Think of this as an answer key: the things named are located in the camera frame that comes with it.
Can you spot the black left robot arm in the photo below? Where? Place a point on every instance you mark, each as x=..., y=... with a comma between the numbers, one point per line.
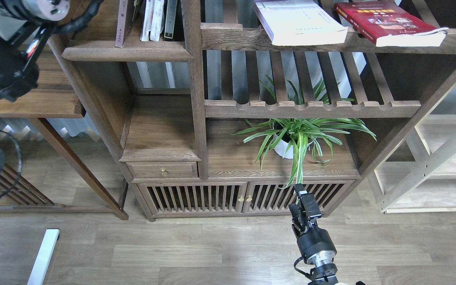
x=19, y=71

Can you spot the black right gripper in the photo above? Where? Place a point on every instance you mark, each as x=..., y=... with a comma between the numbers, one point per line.
x=315, y=244

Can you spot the white upright book middle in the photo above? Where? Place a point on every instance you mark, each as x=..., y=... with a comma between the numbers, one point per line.
x=158, y=19

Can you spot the maroon book with white characters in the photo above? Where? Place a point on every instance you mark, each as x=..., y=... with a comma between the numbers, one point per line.
x=127, y=15

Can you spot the brass drawer knob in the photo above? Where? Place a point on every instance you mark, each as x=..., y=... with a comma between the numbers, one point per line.
x=164, y=172

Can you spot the dark green upright book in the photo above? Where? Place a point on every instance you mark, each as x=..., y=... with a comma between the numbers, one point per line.
x=171, y=28

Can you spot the white book lying flat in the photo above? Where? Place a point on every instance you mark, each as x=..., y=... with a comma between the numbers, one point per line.
x=298, y=23

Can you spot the white metal base bar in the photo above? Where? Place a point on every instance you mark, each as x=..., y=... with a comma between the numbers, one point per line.
x=44, y=256

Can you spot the light wooden shelf unit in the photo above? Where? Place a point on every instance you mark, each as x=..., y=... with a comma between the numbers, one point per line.
x=425, y=181

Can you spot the dark wooden bookshelf cabinet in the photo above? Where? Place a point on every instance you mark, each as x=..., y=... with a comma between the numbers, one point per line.
x=170, y=105

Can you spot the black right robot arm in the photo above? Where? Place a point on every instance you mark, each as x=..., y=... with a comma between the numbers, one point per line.
x=319, y=275

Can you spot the white upright book left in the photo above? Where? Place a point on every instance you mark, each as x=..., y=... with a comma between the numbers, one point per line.
x=147, y=20

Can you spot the green spider plant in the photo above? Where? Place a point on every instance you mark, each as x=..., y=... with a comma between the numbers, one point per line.
x=303, y=135

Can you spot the red book with photos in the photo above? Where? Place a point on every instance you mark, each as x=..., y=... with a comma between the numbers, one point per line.
x=386, y=24

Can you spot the white plant pot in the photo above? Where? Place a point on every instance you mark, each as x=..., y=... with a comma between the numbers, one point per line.
x=284, y=148

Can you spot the white upright book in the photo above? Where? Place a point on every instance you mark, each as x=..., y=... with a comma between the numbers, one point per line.
x=158, y=19
x=147, y=20

